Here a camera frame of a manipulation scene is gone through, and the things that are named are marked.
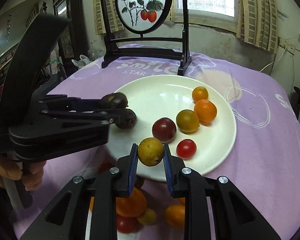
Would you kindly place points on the red cherry tomato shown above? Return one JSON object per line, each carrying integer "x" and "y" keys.
{"x": 126, "y": 224}
{"x": 186, "y": 149}
{"x": 104, "y": 166}

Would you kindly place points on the textured orange mandarin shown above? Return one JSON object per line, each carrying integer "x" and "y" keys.
{"x": 205, "y": 110}

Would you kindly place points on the yellow-green small fruit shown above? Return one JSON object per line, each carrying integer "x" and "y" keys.
{"x": 150, "y": 151}

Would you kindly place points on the left checked curtain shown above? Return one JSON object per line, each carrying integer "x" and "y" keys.
{"x": 115, "y": 23}

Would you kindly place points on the right checked curtain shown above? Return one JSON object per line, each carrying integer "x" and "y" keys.
{"x": 257, "y": 23}

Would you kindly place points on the dark wooden cabinet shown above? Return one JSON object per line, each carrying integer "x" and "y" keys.
{"x": 73, "y": 40}

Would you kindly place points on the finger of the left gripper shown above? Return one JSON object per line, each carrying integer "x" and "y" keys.
{"x": 63, "y": 102}
{"x": 110, "y": 116}

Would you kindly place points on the checked curtain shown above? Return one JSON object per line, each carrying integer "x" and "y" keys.
{"x": 115, "y": 23}
{"x": 257, "y": 23}

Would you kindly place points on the dark red plum tomato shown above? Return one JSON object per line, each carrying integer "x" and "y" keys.
{"x": 164, "y": 129}

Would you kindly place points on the large orange mandarin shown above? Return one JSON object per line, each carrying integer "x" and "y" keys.
{"x": 133, "y": 206}

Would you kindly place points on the white oval plate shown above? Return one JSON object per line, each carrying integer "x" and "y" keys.
{"x": 170, "y": 96}

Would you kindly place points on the round painted screen stand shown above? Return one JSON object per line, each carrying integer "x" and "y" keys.
{"x": 142, "y": 17}

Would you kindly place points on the person's left hand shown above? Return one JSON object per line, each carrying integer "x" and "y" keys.
{"x": 10, "y": 170}

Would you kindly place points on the purple printed tablecloth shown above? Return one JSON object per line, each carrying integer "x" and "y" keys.
{"x": 265, "y": 160}

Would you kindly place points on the yellow lemon-like fruit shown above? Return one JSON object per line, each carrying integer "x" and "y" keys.
{"x": 149, "y": 217}

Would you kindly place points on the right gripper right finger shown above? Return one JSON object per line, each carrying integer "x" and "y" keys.
{"x": 214, "y": 208}

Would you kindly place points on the green-orange tomato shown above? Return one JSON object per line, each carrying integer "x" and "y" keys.
{"x": 187, "y": 121}

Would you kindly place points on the small orange tomato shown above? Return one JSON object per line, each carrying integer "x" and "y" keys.
{"x": 200, "y": 93}

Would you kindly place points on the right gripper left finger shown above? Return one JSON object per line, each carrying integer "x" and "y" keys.
{"x": 66, "y": 216}

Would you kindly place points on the white plastic bag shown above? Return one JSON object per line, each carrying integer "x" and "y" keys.
{"x": 82, "y": 62}

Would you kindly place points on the smooth orange tomato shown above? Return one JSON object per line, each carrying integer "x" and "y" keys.
{"x": 175, "y": 216}
{"x": 182, "y": 200}

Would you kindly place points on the dark brown passion fruit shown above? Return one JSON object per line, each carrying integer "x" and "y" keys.
{"x": 114, "y": 100}

